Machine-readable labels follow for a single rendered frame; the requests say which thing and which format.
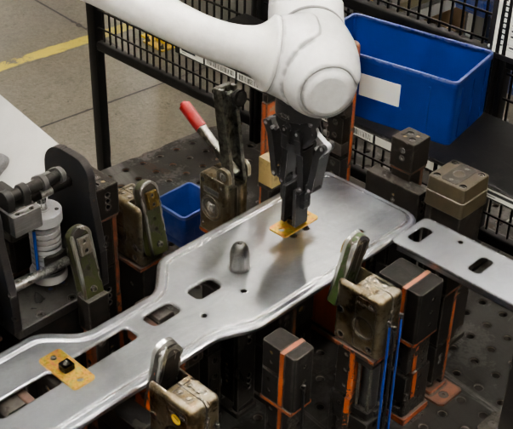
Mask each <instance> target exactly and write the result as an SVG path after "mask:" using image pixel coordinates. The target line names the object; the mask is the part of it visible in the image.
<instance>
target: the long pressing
mask: <svg viewBox="0 0 513 429"><path fill-rule="evenodd" d="M308 211H310V212H311V213H312V214H314V215H317V216H318V219H317V220H315V221H314V222H312V223H310V224H309V225H308V228H309V230H303V229H301V230H299V231H297V232H296V235H297V237H290V236H289V237H286V238H284V237H280V236H279V235H277V234H275V233H274V232H272V231H270V226H272V225H274V224H276V223H277V222H278V221H280V220H281V212H282V198H281V196H280V192H279V193H277V194H276V195H275V196H273V197H270V198H269V199H267V200H265V201H264V202H262V203H260V204H258V205H256V206H254V207H252V208H251V209H249V210H247V211H245V212H244V213H242V214H240V215H238V216H236V217H235V218H233V219H231V220H228V221H227V222H226V223H224V224H222V225H220V226H218V227H216V228H214V229H213V230H211V231H210V232H207V233H205V234H203V235H202V236H200V237H198V238H196V239H194V240H193V241H191V242H189V243H187V244H186V245H184V246H182V247H180V248H178V249H176V250H175V251H173V252H171V253H169V254H168V255H165V256H164V257H162V258H161V259H160V260H159V262H158V264H157V274H156V284H155V289H154V291H153V293H152V294H151V295H150V296H149V297H147V298H145V299H144V300H142V301H141V302H139V303H137V304H135V305H134V306H131V307H130V308H129V309H127V310H125V311H123V312H121V313H119V314H117V315H116V316H115V317H112V318H111V319H109V320H107V321H106V322H104V323H102V324H101V325H99V326H97V327H95V328H94V329H91V330H89V331H87V332H83V333H79V334H40V335H33V336H31V337H28V338H26V339H24V340H23V341H21V342H19V343H17V344H15V345H14V346H11V347H10V348H8V349H7V350H5V351H3V352H0V402H2V401H3V400H5V399H6V398H9V397H10V396H12V395H14V394H15V393H16V392H19V391H20V390H22V389H24V388H25V387H27V386H29V385H30V384H32V383H34V382H35V381H37V380H39V379H41V378H43V377H44V376H45V375H53V374H52V373H51V372H49V371H48V370H47V369H45V368H44V367H43V366H42V365H41V364H40V363H39V359H40V358H42V357H44V356H46V355H48V354H49V353H51V352H53V351H54V350H56V349H61V350H62V351H64V352H65V353H67V354H68V355H69V356H70V357H72V358H73V359H74V358H76V357H78V356H80V355H82V354H83V353H85V352H86V351H88V350H90V349H91V348H93V347H95V346H97V345H99V344H100V343H101V342H103V341H105V340H107V339H109V338H111V337H112V336H113V335H115V334H117V333H119V332H120V331H122V330H129V331H130V332H132V333H133V334H134V335H136V337H137V338H136V339H135V340H133V341H131V342H129V343H128V344H127V345H125V346H123V347H121V348H120V349H118V350H116V351H115V352H113V353H112V354H110V355H108V356H107V357H104V358H103V359H101V360H100V361H99V362H97V363H95V364H93V365H91V366H90V367H88V368H87V370H89V371H90V372H91V373H92V374H94V376H95V378H94V380H92V381H91V382H89V383H88V384H87V385H85V386H83V387H81V388H80V389H78V390H75V391H74V390H72V389H71V388H70V387H69V386H67V385H66V384H65V383H64V382H62V381H61V380H60V379H59V380H60V381H61V383H60V384H59V385H58V386H57V387H55V388H53V389H52V390H50V391H48V392H46V393H44V394H43V395H42V396H40V397H39V398H36V399H35V400H33V401H31V402H30V403H28V404H27V405H25V406H23V407H22V408H20V409H18V410H16V411H15V412H14V413H12V414H10V415H8V416H6V417H4V418H0V429H83V428H84V427H85V426H87V425H89V424H90V423H92V422H93V421H95V420H97V419H99V418H100V417H101V416H102V415H104V414H106V413H108V412H109V411H111V410H112V409H114V408H116V406H118V405H120V404H121V403H123V402H125V401H126V400H128V399H129V398H131V397H132V396H134V395H135V394H137V393H138V392H141V391H142V390H144V389H145V388H146V384H147V379H148V374H149V368H150V363H151V353H152V351H153V349H154V347H155V346H156V345H157V344H158V343H159V342H160V341H161V340H162V339H164V338H166V337H172V338H173V339H174V340H175V341H176V342H177V343H178V344H179V345H180V346H181V347H182V348H183V353H182V354H181V356H180V357H181V362H180V365H182V364H183V363H185V362H187V361H189V360H190V359H192V358H193V357H195V356H196V355H198V354H199V353H201V352H203V351H204V350H206V349H207V348H209V347H211V346H212V345H213V344H215V343H218V342H220V341H222V340H228V339H231V338H235V337H238V336H242V335H248V334H252V333H254V332H257V331H260V330H262V329H263V328H265V327H266V326H268V325H269V324H271V323H273V322H274V321H276V320H277V319H278V318H280V317H282V316H283V315H285V314H286V313H288V312H290V311H291V310H293V309H294V308H295V307H296V306H298V305H300V304H302V303H303V302H305V301H306V300H308V299H310V298H311V297H312V296H313V295H315V294H317V293H318V292H320V291H321V290H323V289H325V288H326V287H327V286H329V285H330V284H331V282H332V280H333V275H334V273H335V270H336V267H337V264H338V261H339V257H340V254H341V253H340V250H341V246H342V244H343V242H344V240H345V239H347V238H348V236H349V235H350V234H351V233H352V232H353V231H355V230H359V231H363V233H364V234H365V235H366V236H367V237H369V239H370V242H369V244H368V249H367V252H366V254H365V255H364V257H363V262H362V263H364V262H365V261H367V260H369V259H370V258H372V257H373V256H375V255H376V254H378V253H379V252H381V251H382V250H384V249H386V248H387V247H389V246H390V245H392V244H393V238H394V237H396V236H397V235H399V234H400V233H402V232H404V231H405V230H407V229H408V228H409V227H410V226H413V225H414V224H416V220H415V217H414V216H413V214H411V213H410V212H409V211H407V210H405V209H403V208H401V207H399V206H397V205H395V204H394V203H391V202H389V201H387V200H385V199H383V198H382V197H379V196H377V195H375V194H373V193H371V192H369V191H367V190H365V189H363V188H361V187H360V186H357V185H355V184H353V183H351V182H349V181H348V180H345V179H343V178H341V177H339V176H337V175H336V174H333V173H331V172H328V171H325V175H324V178H323V182H322V188H321V189H319V190H317V191H316V192H313V193H312V194H311V204H310V206H309V207H308ZM236 241H243V242H245V243H246V244H247V246H248V248H249V253H250V259H249V267H250V269H249V271H247V272H245V273H234V272H232V271H231V270H230V268H229V266H230V250H231V246H232V244H233V243H234V242H236ZM206 281H212V282H214V283H217V284H218V285H219V286H220V288H219V289H217V290H216V291H214V292H213V293H212V294H210V295H208V296H206V297H204V298H203V299H196V298H194V297H192V296H191V295H189V294H188V292H189V291H190V290H192V289H194V288H195V287H196V286H198V285H200V284H202V283H204V282H206ZM243 289H245V290H247V292H246V293H242V292H241V290H243ZM165 305H172V306H174V307H176V308H177V309H179V310H180V312H179V313H178V314H176V315H174V316H173V317H171V318H170V319H168V320H166V321H165V322H163V323H161V324H159V325H157V326H153V325H150V324H148V322H146V321H145V320H144V318H145V317H146V316H148V315H149V314H151V313H153V312H154V311H156V310H158V309H159V308H161V307H163V306H165ZM202 314H206V315H207V316H206V317H201V315H202Z"/></svg>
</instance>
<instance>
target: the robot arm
mask: <svg viewBox="0 0 513 429"><path fill-rule="evenodd" d="M81 1H84V2H85V3H89V4H91V5H93V6H95V7H96V8H99V9H102V10H104V11H106V12H107V13H109V14H112V15H114V16H116V17H117V18H119V19H121V20H124V21H127V22H128V23H130V24H132V25H134V26H137V27H139V28H140V29H142V30H144V31H147V32H149V33H150V34H152V35H154V36H156V37H160V38H161V39H163V40H165V41H167V42H169V43H172V44H173V45H175V46H177V47H179V48H181V49H184V50H186V51H188V52H190V53H192V54H195V55H197V56H200V57H202V58H204V59H206V60H210V61H212V62H215V63H217V64H220V65H222V66H227V67H230V68H232V69H235V70H238V71H240V72H243V73H246V74H247V75H249V76H250V77H251V78H252V79H253V80H254V81H255V82H256V84H257V85H258V87H259V90H260V91H263V92H266V93H267V94H270V95H272V96H275V97H276V102H275V112H276V113H275V114H273V115H271V116H269V117H267V118H265V119H264V120H263V123H264V125H265V129H266V132H267V138H268V147H269V155H270V162H271V173H272V175H274V176H277V177H278V178H279V181H280V182H281V190H280V196H281V198H282V212H281V220H282V221H284V222H285V221H286V220H287V218H288V217H289V216H290V215H292V227H294V228H296V227H297V226H300V225H301V224H303V223H305V222H306V221H307V211H308V207H309V206H310V204H311V194H312V193H313V192H316V191H317V190H319V189H321V188H322V182H323V178H324V175H325V171H326V167H327V163H328V157H329V153H330V152H331V151H332V150H333V148H334V146H335V144H334V142H333V141H332V140H330V141H327V140H326V139H325V138H324V137H323V135H322V126H321V120H322V118H329V117H334V116H336V115H338V114H340V113H341V112H343V111H344V110H345V109H346V108H347V107H348V106H349V105H350V104H351V102H352V101H353V100H354V97H355V93H356V90H357V86H358V84H359V82H360V80H361V63H360V58H359V54H358V51H357V48H356V44H355V41H354V39H353V37H352V35H351V33H350V31H349V30H348V28H347V27H346V26H345V18H344V3H343V1H342V0H269V7H268V20H267V21H266V22H265V23H262V24H260V25H256V26H245V25H238V24H234V23H230V22H227V21H223V20H219V19H216V18H214V17H212V16H209V15H207V14H204V13H202V12H200V11H198V10H196V9H194V8H192V7H190V6H188V5H186V4H184V3H182V2H181V1H179V0H81ZM315 142H316V147H315ZM314 149H315V151H316V152H315V154H314V157H313V151H314ZM296 158H297V174H295V173H294V172H295V165H296ZM278 164H279V166H277V165H278ZM8 165H9V157H8V156H6V155H4V154H2V153H0V175H1V174H2V173H3V171H4V170H5V169H6V168H7V167H8ZM296 176H297V179H296V178H294V177H296ZM292 178H294V179H293V180H292Z"/></svg>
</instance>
